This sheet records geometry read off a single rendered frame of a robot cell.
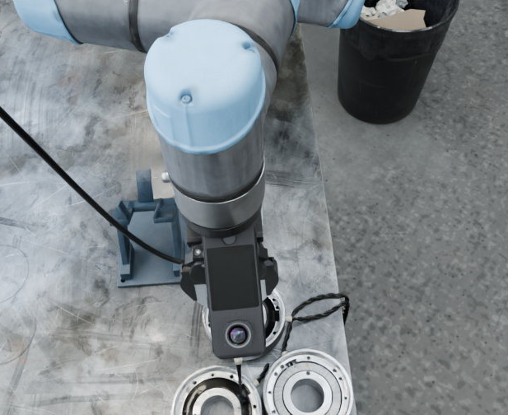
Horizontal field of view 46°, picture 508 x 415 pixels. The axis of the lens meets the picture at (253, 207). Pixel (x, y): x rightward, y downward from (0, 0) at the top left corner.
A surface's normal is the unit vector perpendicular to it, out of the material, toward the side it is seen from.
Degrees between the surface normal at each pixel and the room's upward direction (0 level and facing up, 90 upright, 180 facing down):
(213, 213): 90
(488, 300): 0
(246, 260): 32
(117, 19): 69
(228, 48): 0
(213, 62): 0
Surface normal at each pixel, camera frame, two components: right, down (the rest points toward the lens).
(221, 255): 0.03, 0.00
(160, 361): -0.03, -0.53
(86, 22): -0.25, 0.70
